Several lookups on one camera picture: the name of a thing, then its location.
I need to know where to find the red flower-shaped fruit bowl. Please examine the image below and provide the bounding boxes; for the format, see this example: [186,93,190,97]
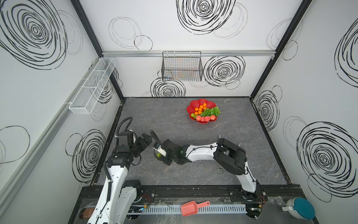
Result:
[186,99,218,124]

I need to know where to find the green fake grape bunch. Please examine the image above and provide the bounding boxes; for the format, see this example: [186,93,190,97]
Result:
[200,106,221,117]

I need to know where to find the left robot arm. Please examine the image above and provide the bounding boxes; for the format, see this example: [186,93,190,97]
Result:
[87,130,152,224]

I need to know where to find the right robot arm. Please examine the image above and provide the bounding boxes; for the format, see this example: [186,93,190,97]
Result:
[153,138,264,201]

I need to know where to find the metal kitchen tongs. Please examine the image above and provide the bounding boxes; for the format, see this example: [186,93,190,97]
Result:
[218,134,223,173]

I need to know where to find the pink plastic scoop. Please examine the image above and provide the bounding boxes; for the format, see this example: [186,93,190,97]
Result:
[180,201,210,217]

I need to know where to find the brown bottle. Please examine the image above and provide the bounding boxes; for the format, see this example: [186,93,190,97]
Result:
[78,208,95,219]

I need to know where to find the teal and white container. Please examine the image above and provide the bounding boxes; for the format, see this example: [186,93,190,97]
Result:
[282,197,316,220]

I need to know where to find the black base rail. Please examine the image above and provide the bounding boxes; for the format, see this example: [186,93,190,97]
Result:
[79,184,305,203]

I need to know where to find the white wire shelf basket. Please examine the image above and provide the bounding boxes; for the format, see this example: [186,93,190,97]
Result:
[69,57,116,115]

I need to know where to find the white slotted cable duct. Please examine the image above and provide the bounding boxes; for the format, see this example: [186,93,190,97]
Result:
[127,204,247,216]

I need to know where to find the black wire basket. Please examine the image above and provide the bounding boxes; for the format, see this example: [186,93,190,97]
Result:
[161,51,204,82]

